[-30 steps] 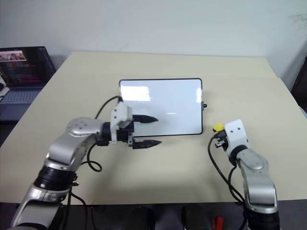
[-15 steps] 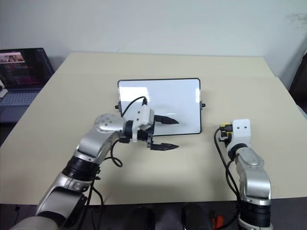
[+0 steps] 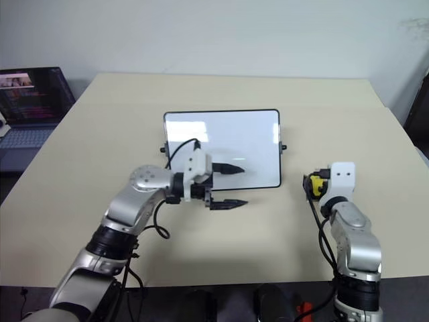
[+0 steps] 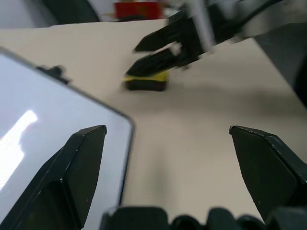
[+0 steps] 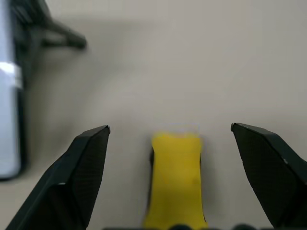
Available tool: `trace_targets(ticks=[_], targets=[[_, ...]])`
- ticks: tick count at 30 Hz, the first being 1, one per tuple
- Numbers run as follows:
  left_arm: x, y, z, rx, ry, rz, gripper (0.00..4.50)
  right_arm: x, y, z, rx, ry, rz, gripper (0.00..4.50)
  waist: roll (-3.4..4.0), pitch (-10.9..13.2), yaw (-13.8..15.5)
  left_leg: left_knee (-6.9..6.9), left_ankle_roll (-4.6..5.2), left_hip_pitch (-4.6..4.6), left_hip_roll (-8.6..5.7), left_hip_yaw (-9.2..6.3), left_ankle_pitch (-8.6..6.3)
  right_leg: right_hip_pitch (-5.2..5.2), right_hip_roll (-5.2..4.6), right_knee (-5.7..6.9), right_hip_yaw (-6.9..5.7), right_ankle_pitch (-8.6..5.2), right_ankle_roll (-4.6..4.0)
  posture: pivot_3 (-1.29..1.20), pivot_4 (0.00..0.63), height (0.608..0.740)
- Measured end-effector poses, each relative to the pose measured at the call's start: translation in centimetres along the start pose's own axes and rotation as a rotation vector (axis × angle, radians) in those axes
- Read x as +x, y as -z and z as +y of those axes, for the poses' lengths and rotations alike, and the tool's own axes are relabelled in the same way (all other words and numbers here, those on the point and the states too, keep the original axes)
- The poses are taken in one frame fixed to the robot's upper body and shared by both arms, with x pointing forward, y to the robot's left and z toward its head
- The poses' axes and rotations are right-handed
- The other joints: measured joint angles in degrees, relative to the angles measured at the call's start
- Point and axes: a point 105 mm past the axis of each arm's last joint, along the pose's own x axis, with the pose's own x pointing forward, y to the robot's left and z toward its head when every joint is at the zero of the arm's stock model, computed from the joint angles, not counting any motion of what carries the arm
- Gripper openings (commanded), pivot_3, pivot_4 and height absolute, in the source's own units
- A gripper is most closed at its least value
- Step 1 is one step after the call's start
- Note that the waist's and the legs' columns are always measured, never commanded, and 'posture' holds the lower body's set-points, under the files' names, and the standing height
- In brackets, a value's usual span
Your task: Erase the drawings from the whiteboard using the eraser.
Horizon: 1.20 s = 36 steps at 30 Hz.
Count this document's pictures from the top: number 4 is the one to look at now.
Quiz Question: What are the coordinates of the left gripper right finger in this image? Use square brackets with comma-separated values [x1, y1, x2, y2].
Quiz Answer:
[229, 126, 307, 226]

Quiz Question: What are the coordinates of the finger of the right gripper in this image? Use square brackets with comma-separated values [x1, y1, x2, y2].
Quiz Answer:
[133, 11, 190, 53]
[125, 47, 180, 77]

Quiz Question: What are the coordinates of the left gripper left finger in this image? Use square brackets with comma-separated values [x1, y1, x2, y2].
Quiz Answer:
[0, 124, 108, 230]

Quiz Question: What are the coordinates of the yellow and black eraser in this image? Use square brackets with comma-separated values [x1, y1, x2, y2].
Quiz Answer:
[123, 70, 169, 92]

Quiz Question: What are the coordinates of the red box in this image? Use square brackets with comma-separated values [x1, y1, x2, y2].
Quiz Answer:
[114, 1, 163, 19]

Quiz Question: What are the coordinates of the black-framed small whiteboard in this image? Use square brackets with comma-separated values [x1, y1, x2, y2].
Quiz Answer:
[0, 46, 134, 209]

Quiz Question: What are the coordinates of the large black object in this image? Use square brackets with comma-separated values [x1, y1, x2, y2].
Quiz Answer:
[39, 0, 100, 25]

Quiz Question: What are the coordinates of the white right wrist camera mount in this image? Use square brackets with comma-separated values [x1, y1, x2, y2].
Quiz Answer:
[183, 0, 216, 52]

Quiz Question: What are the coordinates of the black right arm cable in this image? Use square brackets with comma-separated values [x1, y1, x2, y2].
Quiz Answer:
[230, 0, 286, 29]

